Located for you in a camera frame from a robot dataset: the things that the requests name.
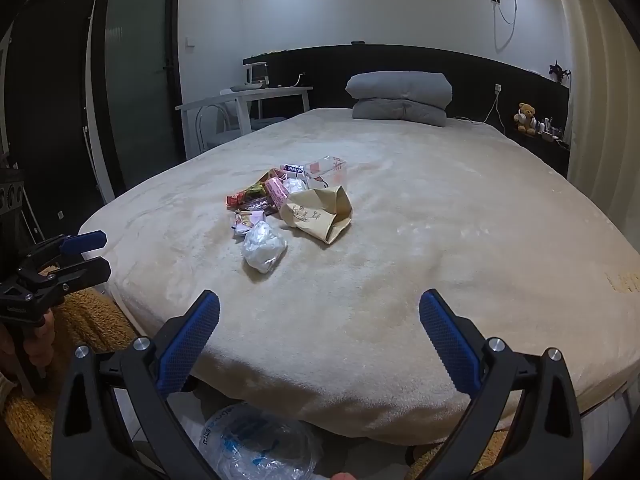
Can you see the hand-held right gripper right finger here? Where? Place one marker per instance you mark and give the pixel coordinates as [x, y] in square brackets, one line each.
[450, 345]

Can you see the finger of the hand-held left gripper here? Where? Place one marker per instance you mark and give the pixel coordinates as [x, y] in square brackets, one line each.
[85, 270]
[82, 241]

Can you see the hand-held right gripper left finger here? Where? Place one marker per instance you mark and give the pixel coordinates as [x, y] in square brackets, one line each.
[187, 345]

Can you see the clear plastic trash bag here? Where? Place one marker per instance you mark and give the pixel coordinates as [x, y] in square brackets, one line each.
[255, 440]

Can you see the white plastic bag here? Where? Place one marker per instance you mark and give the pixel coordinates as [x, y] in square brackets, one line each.
[262, 247]

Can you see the small white printed wrapper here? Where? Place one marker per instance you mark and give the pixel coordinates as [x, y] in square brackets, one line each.
[245, 221]

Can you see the maroon snack package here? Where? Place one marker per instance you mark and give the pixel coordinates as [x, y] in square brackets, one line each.
[257, 204]

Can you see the red green snack wrapper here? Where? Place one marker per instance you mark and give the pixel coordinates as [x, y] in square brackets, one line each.
[247, 194]

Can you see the pink snack packet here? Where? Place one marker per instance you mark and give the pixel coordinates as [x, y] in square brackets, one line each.
[277, 192]

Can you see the brown paper bag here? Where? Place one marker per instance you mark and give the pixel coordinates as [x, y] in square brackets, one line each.
[310, 215]

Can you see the white tissue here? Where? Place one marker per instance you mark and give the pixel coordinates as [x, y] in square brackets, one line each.
[293, 186]

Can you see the white purple wrapper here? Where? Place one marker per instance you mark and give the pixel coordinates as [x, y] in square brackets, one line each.
[294, 169]

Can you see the clear plastic cup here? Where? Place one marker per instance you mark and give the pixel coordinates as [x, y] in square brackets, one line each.
[327, 172]

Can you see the person's left hand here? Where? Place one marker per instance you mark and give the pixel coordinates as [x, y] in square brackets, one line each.
[42, 347]

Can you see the beige plush blanket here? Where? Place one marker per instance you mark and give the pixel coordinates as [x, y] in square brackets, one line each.
[400, 260]

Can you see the dark door panel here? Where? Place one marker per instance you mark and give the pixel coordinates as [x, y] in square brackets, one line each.
[50, 110]

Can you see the frosted glass door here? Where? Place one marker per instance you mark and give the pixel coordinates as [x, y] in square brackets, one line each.
[140, 85]

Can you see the white chair with grey cushion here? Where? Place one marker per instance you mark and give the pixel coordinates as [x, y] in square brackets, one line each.
[222, 135]

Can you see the black bedside shelf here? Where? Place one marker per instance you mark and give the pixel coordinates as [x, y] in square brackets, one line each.
[540, 147]

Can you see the white desk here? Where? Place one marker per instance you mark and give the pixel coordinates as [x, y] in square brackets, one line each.
[250, 95]

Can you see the white bowl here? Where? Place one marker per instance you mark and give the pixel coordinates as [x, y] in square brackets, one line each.
[246, 88]

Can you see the group of small bottles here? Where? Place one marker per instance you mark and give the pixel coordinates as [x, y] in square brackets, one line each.
[549, 130]

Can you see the grey pillow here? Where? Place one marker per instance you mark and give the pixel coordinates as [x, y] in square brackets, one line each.
[400, 112]

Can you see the brown teddy bear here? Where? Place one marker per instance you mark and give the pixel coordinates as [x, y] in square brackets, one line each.
[525, 117]

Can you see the folded grey duvet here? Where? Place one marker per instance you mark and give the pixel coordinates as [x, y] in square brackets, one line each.
[400, 85]

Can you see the black headboard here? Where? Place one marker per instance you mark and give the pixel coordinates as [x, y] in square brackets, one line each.
[400, 57]

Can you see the dark potted plant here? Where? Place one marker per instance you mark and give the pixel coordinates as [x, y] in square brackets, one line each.
[559, 71]

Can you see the cream curtain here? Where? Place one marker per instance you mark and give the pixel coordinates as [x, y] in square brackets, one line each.
[600, 85]

